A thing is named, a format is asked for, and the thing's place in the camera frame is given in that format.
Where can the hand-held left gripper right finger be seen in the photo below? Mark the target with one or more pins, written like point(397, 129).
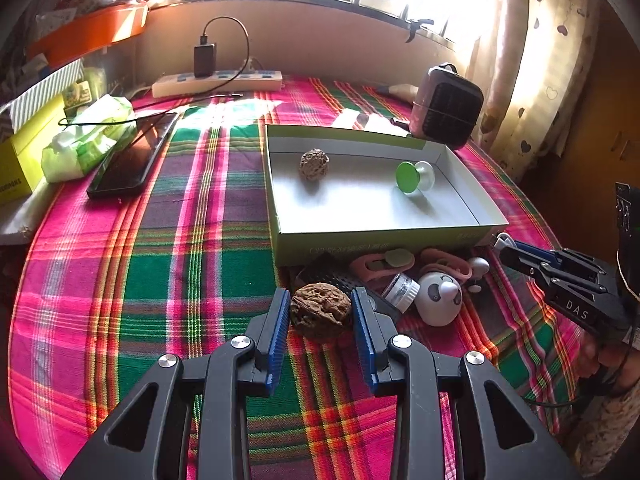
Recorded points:
point(362, 335)

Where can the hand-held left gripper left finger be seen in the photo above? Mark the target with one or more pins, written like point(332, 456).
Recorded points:
point(277, 330)

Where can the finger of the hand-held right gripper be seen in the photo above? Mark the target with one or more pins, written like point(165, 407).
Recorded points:
point(532, 251)
point(520, 262)

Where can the brown walnut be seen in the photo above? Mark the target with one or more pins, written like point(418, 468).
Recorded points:
point(314, 162)
point(320, 312)

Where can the small white bottle cap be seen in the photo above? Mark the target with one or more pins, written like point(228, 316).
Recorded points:
point(400, 291)

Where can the black perforated device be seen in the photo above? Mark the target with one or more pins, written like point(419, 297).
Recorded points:
point(330, 271)

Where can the white panda toy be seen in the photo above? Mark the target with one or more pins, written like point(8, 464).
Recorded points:
point(440, 299)

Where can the green and white cardboard box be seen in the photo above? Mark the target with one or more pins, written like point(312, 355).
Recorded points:
point(375, 210)

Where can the green suction cup holder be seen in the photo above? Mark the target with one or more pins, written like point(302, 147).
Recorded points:
point(411, 178)

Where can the person's right forearm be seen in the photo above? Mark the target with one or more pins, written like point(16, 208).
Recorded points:
point(612, 435)

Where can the pink clip with pale pad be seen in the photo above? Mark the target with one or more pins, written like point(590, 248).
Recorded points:
point(385, 260)

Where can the small dark space heater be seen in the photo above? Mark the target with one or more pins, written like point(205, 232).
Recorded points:
point(445, 105)

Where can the heart print curtain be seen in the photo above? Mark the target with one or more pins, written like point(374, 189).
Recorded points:
point(545, 60)

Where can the pencil-shaped case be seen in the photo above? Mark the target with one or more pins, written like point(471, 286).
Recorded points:
point(400, 91)

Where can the black smartphone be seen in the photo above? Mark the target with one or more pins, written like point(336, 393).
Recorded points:
point(130, 155)

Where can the black window hook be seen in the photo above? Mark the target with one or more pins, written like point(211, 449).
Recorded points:
point(417, 27)

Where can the white power strip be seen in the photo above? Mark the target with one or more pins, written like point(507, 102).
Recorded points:
point(215, 83)

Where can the white power plug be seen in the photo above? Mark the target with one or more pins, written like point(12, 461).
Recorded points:
point(248, 66)

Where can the green wet wipes pack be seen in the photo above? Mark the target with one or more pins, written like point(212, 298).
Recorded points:
point(90, 135)

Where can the black charger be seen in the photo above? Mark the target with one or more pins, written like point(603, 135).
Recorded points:
point(205, 60)

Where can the yellow-green box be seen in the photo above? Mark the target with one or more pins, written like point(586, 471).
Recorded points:
point(25, 160)

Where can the striped box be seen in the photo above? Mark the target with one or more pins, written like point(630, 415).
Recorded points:
point(45, 91)

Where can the orange tray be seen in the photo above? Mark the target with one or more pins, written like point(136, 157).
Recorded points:
point(85, 27)

